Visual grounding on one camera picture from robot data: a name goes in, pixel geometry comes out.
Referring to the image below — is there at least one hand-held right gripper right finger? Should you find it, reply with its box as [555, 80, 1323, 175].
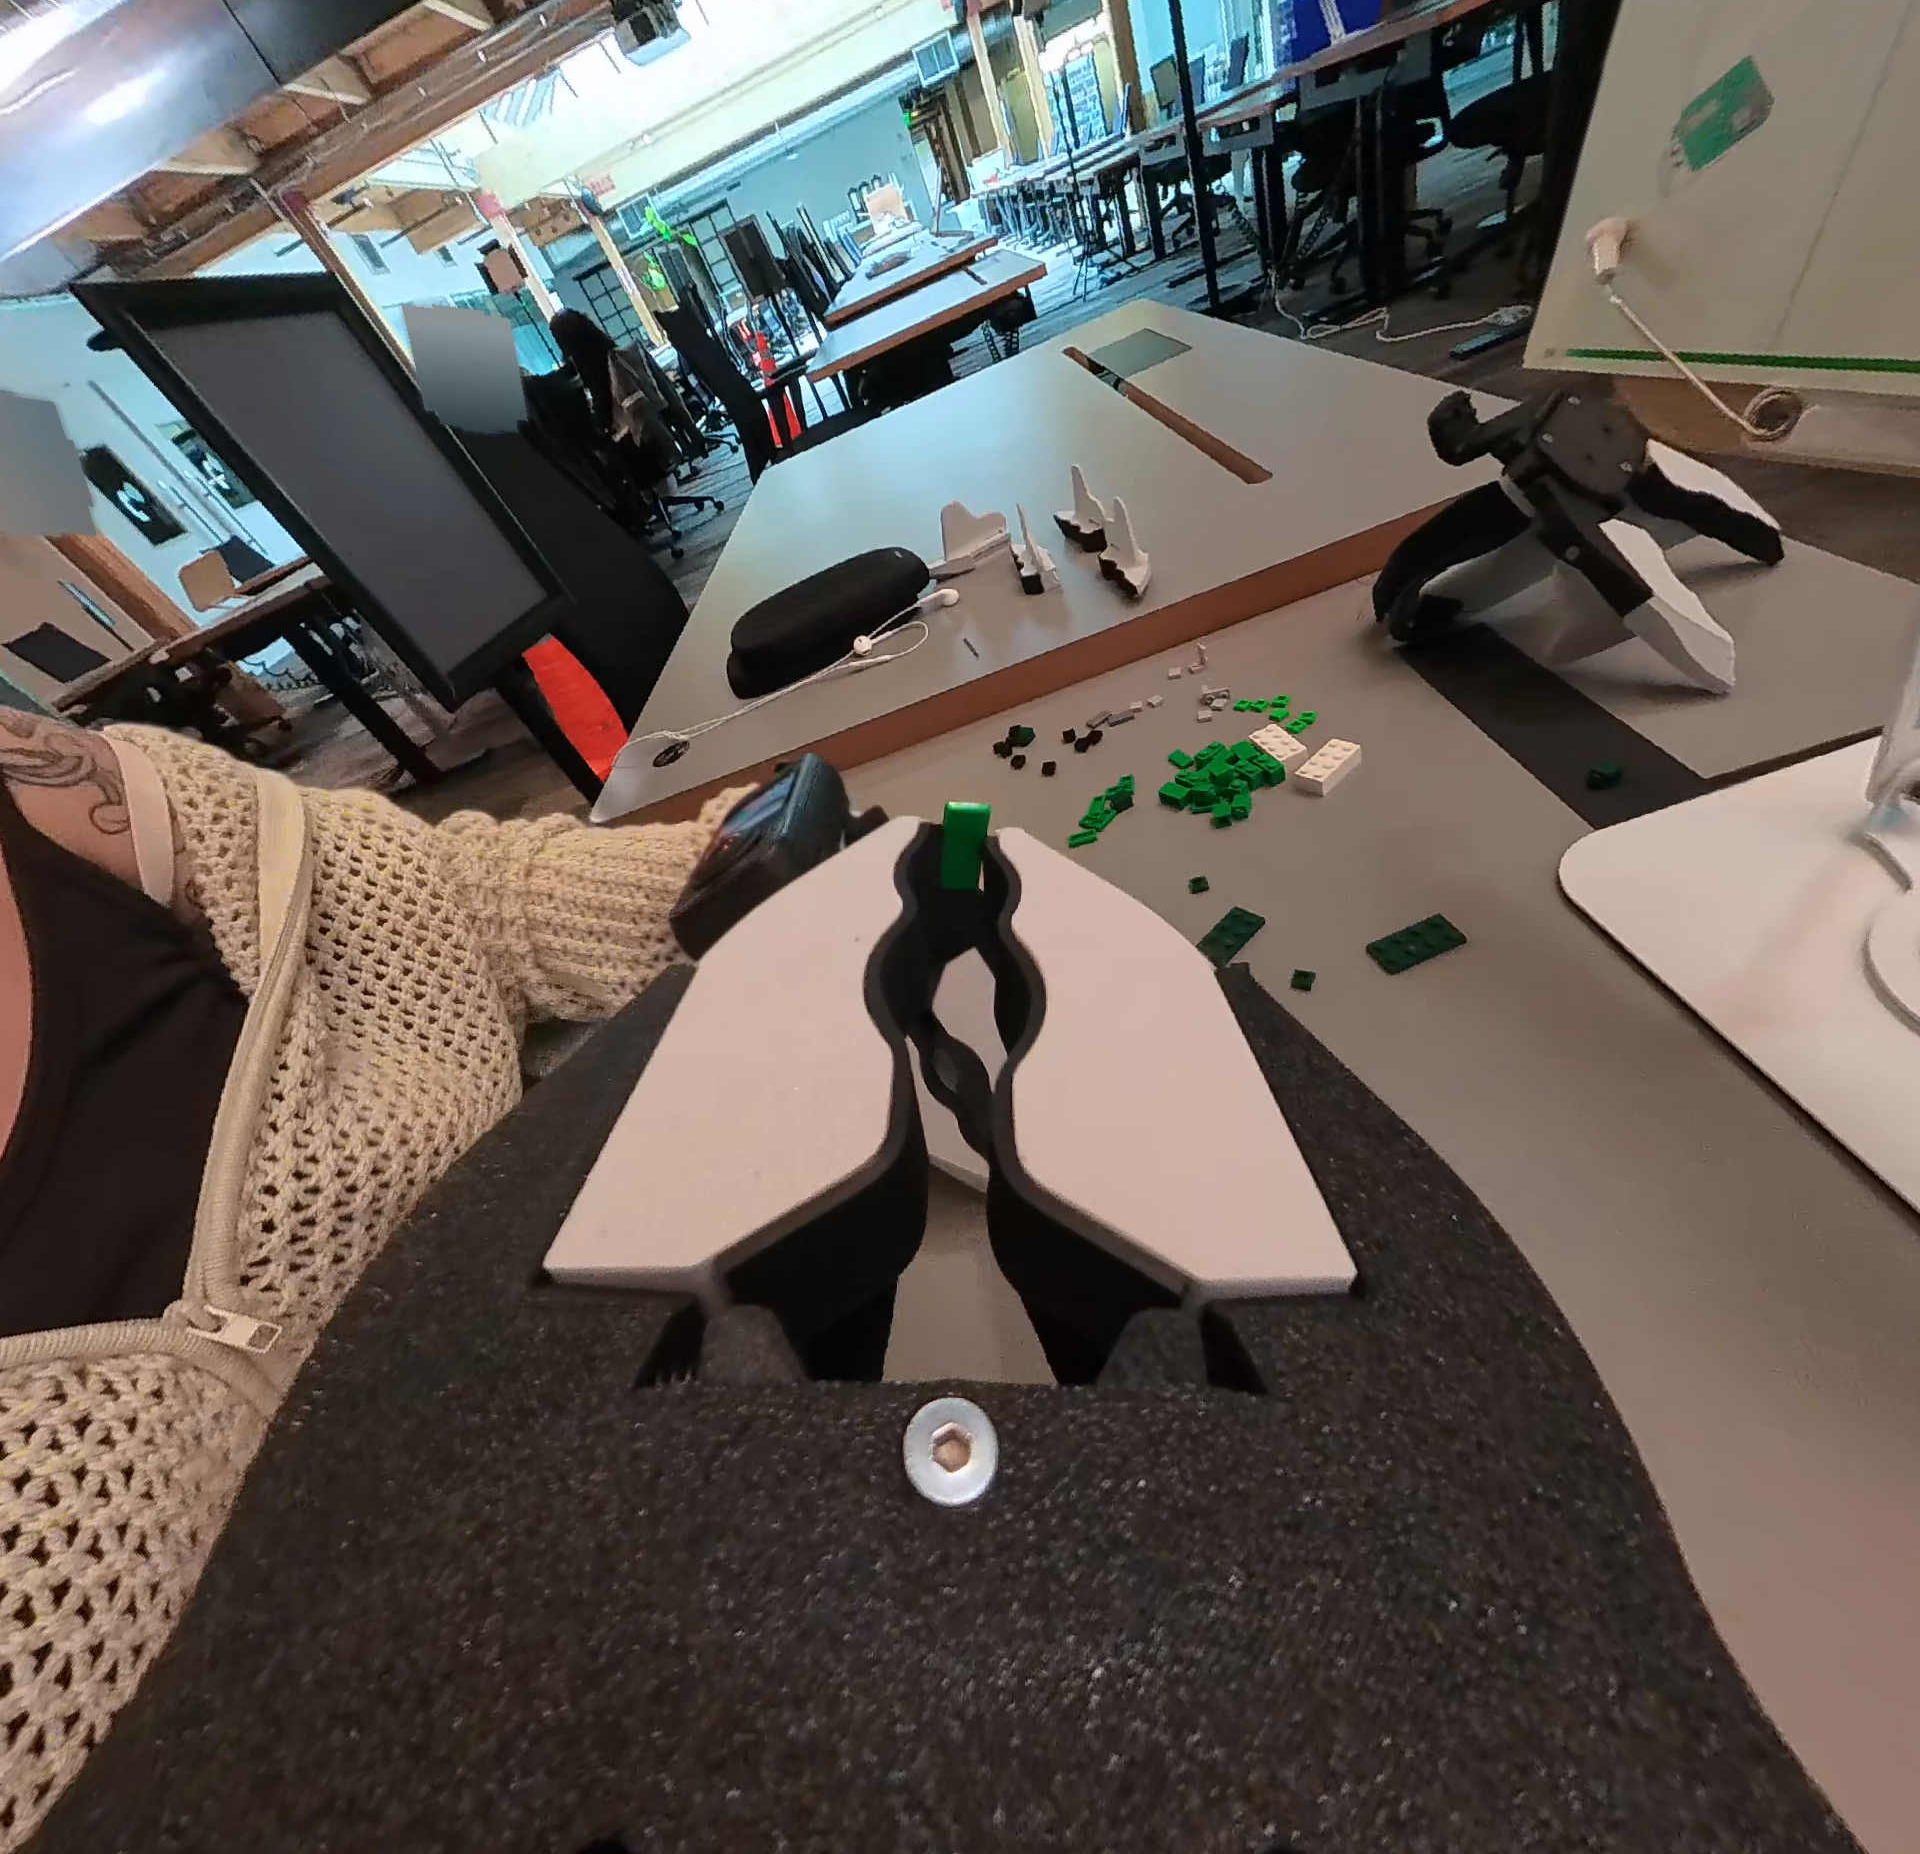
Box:
[982, 825, 1359, 1389]

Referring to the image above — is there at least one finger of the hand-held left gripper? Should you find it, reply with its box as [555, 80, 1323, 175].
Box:
[938, 942, 1043, 1194]
[896, 935, 978, 1076]

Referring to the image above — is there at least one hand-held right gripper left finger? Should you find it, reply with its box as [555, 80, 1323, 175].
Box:
[544, 816, 938, 1384]

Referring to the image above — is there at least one pile of bright green pieces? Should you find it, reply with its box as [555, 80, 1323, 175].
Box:
[1067, 692, 1323, 895]

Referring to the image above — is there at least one dark green short lego plate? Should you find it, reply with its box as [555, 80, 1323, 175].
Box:
[1363, 908, 1472, 977]

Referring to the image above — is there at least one scatter of grey lego pieces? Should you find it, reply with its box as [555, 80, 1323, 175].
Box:
[1092, 636, 1254, 726]

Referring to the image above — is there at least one lego instruction booklet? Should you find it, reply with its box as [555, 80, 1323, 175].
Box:
[1523, 0, 1920, 382]

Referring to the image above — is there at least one black oval pouch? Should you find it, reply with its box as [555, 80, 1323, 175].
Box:
[727, 542, 936, 702]

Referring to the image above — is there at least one large black screen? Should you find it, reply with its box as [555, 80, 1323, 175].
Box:
[66, 272, 693, 824]

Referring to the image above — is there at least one white book stand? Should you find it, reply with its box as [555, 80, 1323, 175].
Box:
[1523, 212, 1920, 1214]

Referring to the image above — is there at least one long brown desk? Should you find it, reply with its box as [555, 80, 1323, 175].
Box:
[808, 224, 1053, 385]

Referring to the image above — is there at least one spare black white gripper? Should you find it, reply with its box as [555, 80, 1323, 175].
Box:
[1368, 385, 1789, 696]

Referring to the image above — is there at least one black floor lamp pole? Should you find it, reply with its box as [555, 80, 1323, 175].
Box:
[1163, 0, 1249, 308]

